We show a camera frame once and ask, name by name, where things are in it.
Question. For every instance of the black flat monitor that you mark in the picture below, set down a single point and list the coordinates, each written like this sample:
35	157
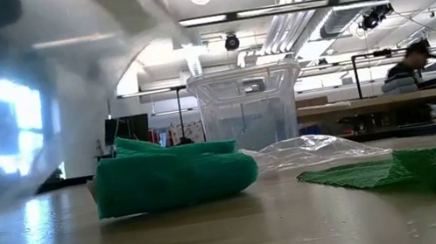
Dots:
126	128

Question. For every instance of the black stand frame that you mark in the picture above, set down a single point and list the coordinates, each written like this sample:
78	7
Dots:
355	72
180	115

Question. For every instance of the clear plastic bag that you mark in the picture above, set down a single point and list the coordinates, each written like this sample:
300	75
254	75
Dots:
41	102
316	152

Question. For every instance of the wooden workbench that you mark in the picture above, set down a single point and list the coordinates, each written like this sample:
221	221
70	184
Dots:
375	103

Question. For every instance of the clear plastic container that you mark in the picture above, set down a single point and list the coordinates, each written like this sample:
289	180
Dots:
242	109

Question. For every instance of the teal bandage roll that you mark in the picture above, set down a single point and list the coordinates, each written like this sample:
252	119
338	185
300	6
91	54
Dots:
174	178

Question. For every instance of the stack of grey boxes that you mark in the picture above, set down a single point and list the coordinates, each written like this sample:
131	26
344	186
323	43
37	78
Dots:
398	86

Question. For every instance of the black ceiling camera cluster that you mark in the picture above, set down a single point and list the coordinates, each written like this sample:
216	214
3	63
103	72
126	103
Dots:
375	16

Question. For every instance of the person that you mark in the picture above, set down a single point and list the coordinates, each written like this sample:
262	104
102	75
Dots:
413	58

